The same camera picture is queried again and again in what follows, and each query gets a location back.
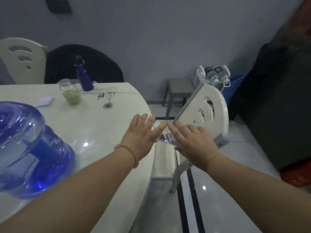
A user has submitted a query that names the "small white card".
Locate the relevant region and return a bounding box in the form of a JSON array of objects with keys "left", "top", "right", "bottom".
[{"left": 34, "top": 96, "right": 54, "bottom": 107}]

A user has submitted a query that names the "glass jar with silver lid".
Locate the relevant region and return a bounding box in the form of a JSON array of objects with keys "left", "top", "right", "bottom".
[{"left": 59, "top": 79, "right": 82, "bottom": 105}]

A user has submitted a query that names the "person's right hand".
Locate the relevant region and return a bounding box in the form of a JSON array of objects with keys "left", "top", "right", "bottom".
[{"left": 167, "top": 121, "right": 220, "bottom": 173}]

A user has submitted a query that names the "white tiered storage cart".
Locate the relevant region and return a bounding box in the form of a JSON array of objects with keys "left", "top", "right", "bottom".
[{"left": 193, "top": 65, "right": 231, "bottom": 95}]

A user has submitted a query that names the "blue perforated basket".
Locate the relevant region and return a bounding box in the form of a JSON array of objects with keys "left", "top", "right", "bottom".
[{"left": 221, "top": 75, "right": 246, "bottom": 105}]

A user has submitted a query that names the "beige beaded bracelet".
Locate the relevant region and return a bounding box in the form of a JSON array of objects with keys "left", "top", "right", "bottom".
[{"left": 113, "top": 143, "right": 140, "bottom": 169}]

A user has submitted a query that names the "dark grey cabinet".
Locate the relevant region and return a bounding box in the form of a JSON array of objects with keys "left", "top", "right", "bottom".
[{"left": 243, "top": 21, "right": 311, "bottom": 172}]

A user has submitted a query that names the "person's left hand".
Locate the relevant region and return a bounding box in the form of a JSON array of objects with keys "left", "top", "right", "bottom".
[{"left": 120, "top": 113, "right": 168, "bottom": 163}]

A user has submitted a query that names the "green label water bottle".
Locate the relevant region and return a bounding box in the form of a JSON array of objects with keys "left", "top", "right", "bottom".
[
  {"left": 214, "top": 66, "right": 231, "bottom": 87},
  {"left": 204, "top": 66, "right": 218, "bottom": 83}
]

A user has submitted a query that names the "black fabric bag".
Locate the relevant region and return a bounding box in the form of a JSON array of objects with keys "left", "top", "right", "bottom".
[{"left": 229, "top": 43, "right": 265, "bottom": 120}]

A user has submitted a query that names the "grey stool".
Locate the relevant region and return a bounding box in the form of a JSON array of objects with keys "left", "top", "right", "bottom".
[{"left": 162, "top": 78, "right": 196, "bottom": 117}]

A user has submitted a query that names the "small blue tinted water bottle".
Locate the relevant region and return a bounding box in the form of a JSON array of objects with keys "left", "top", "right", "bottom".
[{"left": 153, "top": 121, "right": 181, "bottom": 146}]

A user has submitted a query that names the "white table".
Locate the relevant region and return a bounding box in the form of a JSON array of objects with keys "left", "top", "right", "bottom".
[{"left": 0, "top": 82, "right": 156, "bottom": 233}]

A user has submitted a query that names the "large blue water jug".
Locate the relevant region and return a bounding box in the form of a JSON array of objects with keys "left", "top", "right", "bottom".
[{"left": 0, "top": 101, "right": 77, "bottom": 199}]

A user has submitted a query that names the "person's right forearm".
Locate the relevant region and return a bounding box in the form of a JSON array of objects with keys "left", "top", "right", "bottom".
[{"left": 206, "top": 152, "right": 311, "bottom": 233}]

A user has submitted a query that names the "black wall switch plate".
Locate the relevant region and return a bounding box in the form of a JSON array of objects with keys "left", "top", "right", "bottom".
[{"left": 45, "top": 0, "right": 73, "bottom": 14}]

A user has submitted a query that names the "dark blue metal flask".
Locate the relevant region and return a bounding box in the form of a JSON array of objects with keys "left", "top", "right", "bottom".
[{"left": 74, "top": 55, "right": 95, "bottom": 92}]

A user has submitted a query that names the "red plastic jug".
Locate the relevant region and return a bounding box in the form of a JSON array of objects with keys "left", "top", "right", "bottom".
[{"left": 281, "top": 160, "right": 311, "bottom": 188}]

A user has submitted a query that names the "white chair with arc cutouts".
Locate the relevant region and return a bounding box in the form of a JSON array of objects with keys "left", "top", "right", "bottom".
[
  {"left": 150, "top": 83, "right": 230, "bottom": 194},
  {"left": 0, "top": 37, "right": 48, "bottom": 85}
]

